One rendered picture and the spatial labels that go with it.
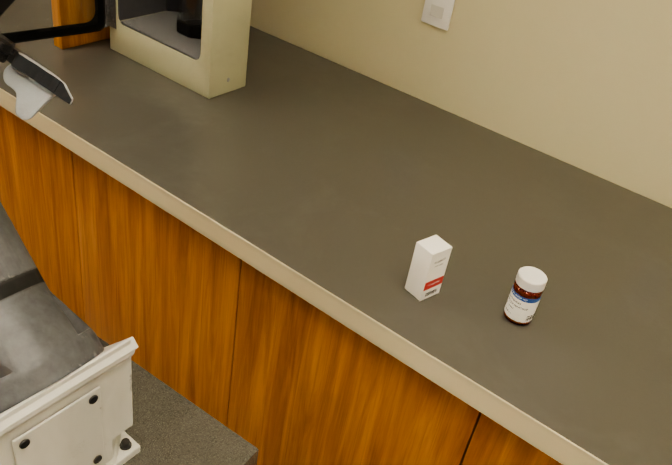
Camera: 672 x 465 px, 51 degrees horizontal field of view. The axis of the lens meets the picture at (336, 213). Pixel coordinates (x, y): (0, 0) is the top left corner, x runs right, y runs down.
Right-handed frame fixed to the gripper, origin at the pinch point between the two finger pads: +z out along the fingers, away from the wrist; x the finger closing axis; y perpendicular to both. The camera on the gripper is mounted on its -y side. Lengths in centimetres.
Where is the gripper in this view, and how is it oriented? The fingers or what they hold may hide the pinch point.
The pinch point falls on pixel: (8, 61)
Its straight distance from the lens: 76.0
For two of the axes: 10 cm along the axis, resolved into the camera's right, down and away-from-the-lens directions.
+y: -5.3, 8.4, 0.5
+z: 6.1, 4.3, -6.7
